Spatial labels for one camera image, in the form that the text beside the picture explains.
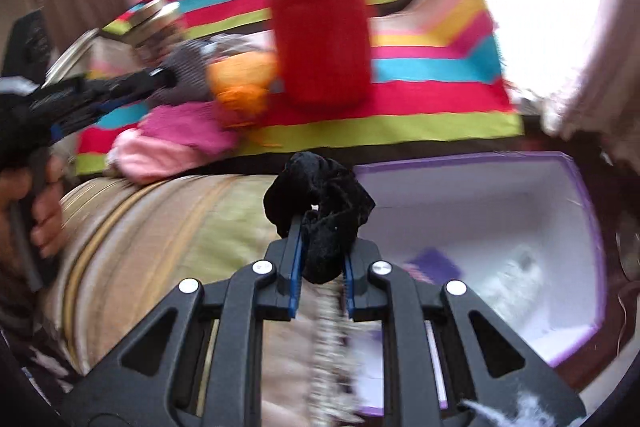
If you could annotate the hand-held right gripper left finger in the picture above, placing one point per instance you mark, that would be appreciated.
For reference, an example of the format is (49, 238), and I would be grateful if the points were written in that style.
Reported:
(295, 267)

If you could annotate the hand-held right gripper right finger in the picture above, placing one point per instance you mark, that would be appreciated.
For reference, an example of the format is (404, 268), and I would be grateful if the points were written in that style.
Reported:
(348, 282)

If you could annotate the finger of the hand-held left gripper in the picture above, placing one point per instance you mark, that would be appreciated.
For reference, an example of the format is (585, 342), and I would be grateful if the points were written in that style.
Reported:
(140, 82)

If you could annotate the grey knitted sock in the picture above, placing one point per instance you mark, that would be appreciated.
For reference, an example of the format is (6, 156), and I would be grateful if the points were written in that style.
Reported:
(192, 72)

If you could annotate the dark pink fluffy sock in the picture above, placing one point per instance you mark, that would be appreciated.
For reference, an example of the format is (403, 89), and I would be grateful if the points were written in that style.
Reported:
(190, 127)

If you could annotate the black velvet scrunchie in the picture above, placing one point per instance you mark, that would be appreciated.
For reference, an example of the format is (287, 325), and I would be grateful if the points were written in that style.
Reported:
(320, 187)

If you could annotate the orange fluffy sock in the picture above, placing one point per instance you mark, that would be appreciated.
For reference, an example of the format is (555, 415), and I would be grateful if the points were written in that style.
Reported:
(240, 77)

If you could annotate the purple cardboard box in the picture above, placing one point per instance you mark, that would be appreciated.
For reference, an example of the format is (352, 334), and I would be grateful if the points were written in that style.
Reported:
(475, 192)

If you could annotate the person's left hand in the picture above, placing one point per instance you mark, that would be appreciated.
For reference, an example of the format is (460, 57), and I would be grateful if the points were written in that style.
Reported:
(47, 217)

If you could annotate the silver metal lid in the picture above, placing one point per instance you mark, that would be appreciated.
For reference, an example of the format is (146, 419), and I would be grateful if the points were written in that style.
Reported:
(70, 57)

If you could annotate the glass jar with metal lid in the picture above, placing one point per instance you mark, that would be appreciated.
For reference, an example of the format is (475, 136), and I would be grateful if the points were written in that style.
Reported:
(155, 14)

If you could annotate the purple card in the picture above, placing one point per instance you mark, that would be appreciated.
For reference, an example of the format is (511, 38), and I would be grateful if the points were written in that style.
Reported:
(432, 264)

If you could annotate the red thermos bottle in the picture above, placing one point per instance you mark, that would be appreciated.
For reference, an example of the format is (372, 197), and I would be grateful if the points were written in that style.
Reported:
(320, 32)

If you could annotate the colourful striped tablecloth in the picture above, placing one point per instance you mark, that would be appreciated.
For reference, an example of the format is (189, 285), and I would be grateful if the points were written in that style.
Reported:
(425, 97)

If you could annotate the beige curtain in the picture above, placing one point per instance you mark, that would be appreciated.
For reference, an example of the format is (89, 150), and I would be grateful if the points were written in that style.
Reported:
(620, 57)

